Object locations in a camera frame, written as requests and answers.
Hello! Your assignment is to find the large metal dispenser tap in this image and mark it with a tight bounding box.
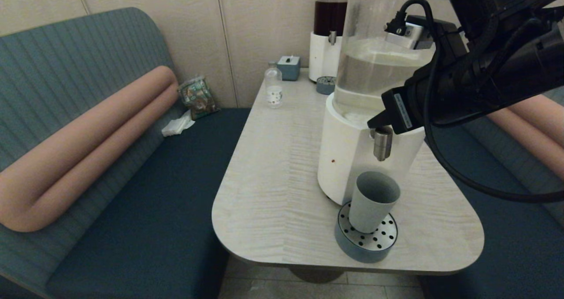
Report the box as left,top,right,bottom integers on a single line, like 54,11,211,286
370,126,394,162

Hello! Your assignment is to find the grey plastic cup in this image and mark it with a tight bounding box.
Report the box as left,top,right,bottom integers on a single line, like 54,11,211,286
349,171,401,234

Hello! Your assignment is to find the clear water dispenser white base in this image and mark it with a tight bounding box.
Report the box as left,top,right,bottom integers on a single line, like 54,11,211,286
317,0,446,205

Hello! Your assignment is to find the small blue perforated drip tray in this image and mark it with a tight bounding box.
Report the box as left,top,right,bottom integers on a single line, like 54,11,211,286
315,76,337,95

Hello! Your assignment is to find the dark drink dispenser white base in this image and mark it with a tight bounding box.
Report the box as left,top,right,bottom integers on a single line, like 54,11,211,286
308,0,349,82

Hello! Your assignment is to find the pink bolster cushion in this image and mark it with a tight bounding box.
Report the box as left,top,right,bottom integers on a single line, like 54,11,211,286
0,65,179,233
487,94,564,181

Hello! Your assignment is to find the blue-grey tissue box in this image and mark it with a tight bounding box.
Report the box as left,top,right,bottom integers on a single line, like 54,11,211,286
277,55,301,81

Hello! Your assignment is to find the clear plastic bottle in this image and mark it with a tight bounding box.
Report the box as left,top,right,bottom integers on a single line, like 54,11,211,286
264,61,283,109

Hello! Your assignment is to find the large blue perforated drip tray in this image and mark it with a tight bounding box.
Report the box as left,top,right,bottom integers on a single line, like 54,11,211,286
334,201,398,263

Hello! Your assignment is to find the teal upholstered bench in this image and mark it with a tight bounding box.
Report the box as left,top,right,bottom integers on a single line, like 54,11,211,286
419,88,564,299
0,7,252,299

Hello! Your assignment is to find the printed snack bag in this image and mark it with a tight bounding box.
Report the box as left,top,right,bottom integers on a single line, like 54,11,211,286
178,75,219,120

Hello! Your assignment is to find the crumpled white tissue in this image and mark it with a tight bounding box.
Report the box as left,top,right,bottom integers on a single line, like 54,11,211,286
161,110,196,137

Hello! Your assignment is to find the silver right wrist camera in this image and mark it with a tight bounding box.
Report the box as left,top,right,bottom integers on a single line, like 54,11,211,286
384,15,435,51

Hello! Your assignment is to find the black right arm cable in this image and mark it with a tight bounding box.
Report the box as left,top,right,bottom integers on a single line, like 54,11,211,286
386,0,564,203

